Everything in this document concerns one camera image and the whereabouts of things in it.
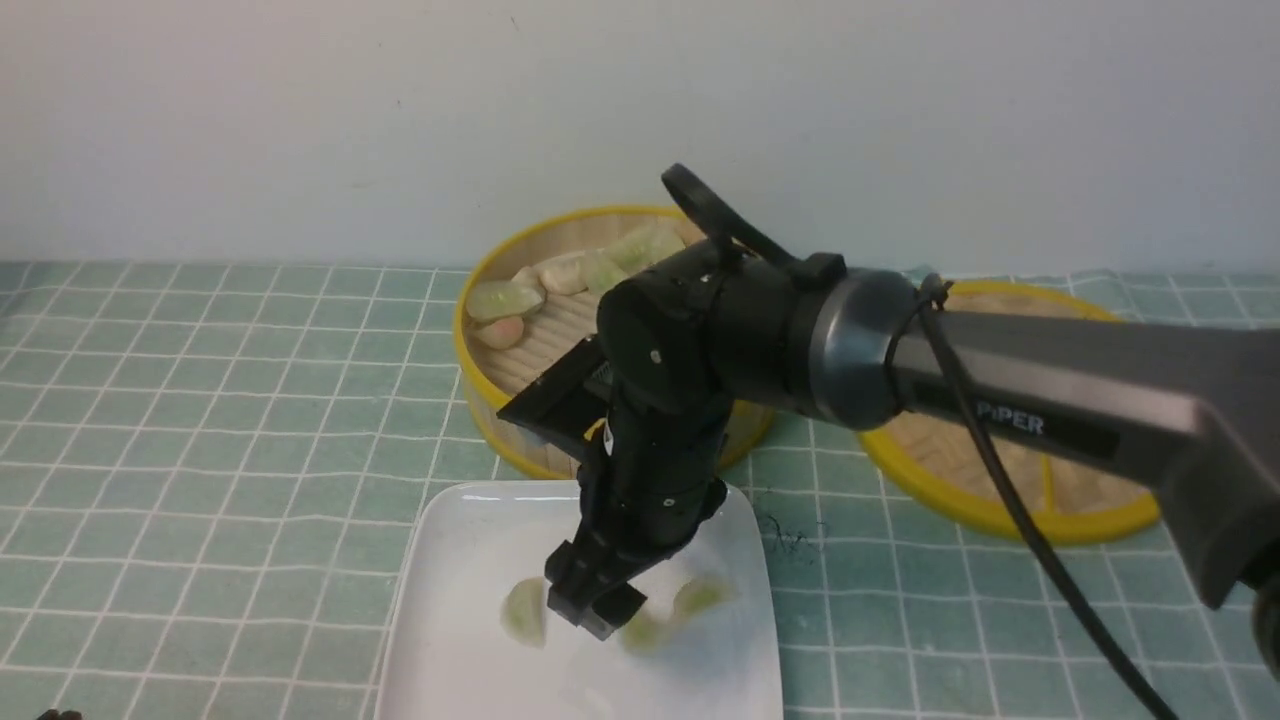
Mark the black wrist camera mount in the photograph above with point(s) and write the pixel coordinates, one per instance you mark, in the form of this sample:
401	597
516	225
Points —
563	405

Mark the bamboo steamer lid yellow rim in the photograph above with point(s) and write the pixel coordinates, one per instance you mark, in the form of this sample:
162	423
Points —
935	462

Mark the pink dumpling in steamer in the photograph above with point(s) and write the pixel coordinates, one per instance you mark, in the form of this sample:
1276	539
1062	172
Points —
500	335

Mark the white square plate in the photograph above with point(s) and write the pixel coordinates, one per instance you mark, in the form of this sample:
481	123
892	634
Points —
448	657

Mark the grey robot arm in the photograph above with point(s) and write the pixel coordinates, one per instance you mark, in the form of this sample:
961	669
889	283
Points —
1190	413

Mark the black object bottom left corner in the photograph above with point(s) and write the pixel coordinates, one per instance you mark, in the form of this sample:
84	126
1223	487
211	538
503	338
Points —
60	714

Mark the teal checkered tablecloth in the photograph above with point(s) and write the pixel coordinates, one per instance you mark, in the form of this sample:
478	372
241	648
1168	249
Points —
211	474

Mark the pale green dumpling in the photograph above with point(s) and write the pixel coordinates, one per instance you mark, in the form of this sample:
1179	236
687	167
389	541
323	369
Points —
637	250

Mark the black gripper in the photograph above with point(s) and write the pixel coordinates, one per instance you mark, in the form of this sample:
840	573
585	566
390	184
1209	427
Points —
654	482

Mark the white dumpling in steamer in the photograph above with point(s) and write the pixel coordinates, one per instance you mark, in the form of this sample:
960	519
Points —
562	274

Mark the bamboo steamer basket yellow rim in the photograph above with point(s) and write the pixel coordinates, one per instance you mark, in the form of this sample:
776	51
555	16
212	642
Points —
489	378

